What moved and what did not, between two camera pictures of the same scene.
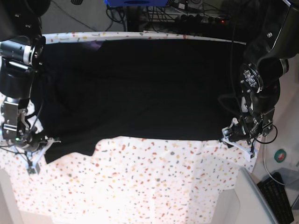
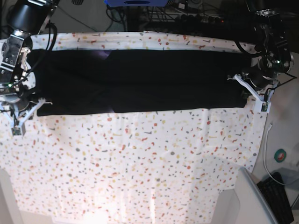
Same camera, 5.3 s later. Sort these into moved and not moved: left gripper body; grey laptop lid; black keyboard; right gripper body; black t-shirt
Moved: left gripper body; right gripper body; black t-shirt
Not moved: grey laptop lid; black keyboard
